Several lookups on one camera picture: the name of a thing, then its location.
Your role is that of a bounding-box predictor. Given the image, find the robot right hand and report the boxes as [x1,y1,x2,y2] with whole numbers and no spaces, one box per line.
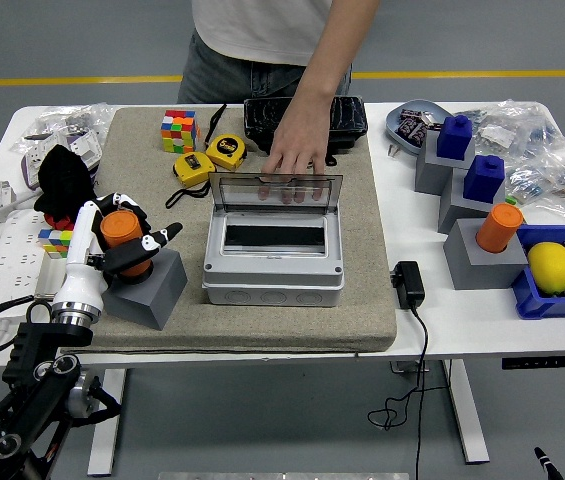
[533,446,565,480]

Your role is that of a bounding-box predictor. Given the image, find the person's left hand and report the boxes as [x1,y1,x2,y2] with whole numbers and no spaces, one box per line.
[257,97,336,205]

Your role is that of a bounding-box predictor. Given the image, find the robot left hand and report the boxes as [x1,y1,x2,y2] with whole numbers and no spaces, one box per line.
[53,192,184,315]

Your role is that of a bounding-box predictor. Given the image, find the orange cylinder battery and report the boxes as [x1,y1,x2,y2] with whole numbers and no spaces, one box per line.
[475,202,525,254]
[100,209,156,279]

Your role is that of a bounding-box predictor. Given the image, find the grey block round hole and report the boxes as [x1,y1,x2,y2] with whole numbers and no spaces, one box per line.
[443,218,531,291]
[101,248,189,331]

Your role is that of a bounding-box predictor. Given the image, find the grey box clear lid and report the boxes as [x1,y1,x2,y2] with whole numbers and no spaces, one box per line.
[200,172,347,308]

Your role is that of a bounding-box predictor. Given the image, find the small colourful puzzle cube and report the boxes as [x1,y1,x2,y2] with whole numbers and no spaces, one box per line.
[38,228,74,260]

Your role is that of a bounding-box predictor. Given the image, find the black wrapped tray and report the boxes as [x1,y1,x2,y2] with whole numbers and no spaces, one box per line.
[243,95,369,167]

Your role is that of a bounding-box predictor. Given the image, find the red object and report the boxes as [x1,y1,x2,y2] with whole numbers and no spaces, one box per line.
[44,212,76,232]

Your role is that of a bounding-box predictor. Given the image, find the white power strip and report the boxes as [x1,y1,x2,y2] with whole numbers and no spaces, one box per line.
[0,208,48,311]

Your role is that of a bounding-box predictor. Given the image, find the yellow tape measure 5m print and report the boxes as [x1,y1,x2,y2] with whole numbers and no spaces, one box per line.
[205,133,249,173]

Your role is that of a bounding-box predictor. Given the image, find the white table leg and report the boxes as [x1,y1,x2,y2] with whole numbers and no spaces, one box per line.
[86,368,128,477]
[441,358,491,465]

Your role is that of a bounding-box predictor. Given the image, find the black tweezers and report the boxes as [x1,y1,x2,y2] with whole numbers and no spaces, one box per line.
[205,103,228,146]

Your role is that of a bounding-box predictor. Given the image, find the blue-grey oval plate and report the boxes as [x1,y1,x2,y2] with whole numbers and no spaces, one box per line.
[385,99,456,156]

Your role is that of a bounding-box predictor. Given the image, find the black table control panel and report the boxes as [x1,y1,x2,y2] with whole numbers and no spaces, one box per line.
[500,354,565,371]

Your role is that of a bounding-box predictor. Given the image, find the black cloth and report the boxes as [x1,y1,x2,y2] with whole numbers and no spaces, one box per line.
[33,144,101,224]

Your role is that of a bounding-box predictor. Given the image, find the person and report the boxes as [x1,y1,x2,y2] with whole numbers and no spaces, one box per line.
[176,0,363,106]

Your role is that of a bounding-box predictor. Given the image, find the large colourful puzzle cube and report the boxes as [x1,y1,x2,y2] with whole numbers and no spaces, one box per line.
[159,109,201,155]

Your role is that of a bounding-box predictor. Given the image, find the white socket purple base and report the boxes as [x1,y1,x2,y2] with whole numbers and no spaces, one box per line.
[20,142,58,191]

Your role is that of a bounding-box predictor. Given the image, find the blue plastic block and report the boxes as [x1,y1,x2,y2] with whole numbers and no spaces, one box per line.
[463,154,507,205]
[435,114,474,162]

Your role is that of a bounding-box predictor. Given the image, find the blue storage bin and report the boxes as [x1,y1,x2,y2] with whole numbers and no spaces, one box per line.
[510,223,565,320]

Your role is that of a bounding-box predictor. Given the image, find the plastic bag small parts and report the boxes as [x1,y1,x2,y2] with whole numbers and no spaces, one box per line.
[21,102,116,154]

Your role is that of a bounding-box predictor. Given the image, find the black power adapter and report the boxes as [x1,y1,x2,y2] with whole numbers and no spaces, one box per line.
[390,260,427,310]

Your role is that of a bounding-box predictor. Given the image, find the grey-brown mat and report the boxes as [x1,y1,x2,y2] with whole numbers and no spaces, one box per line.
[49,105,398,355]

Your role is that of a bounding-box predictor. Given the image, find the yellow lemon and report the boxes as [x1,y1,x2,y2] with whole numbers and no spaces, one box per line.
[526,241,565,295]

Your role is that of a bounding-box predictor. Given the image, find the plastic bag white parts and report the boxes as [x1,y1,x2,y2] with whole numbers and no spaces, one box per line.
[471,107,531,154]

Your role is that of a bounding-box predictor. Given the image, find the plastic bag blue parts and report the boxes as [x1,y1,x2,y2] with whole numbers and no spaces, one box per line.
[504,159,563,207]
[499,99,565,161]

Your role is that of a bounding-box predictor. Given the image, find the yellow tape measure black strap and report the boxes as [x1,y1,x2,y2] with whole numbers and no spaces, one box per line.
[165,152,218,210]

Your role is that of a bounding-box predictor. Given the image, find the white wall socket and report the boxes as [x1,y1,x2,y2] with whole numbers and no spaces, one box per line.
[69,128,103,169]

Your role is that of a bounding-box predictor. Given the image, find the metal hook bracket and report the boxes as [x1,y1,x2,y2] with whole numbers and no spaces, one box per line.
[390,360,431,374]

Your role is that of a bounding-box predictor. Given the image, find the black adapter cord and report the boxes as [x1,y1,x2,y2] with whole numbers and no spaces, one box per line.
[366,305,451,480]

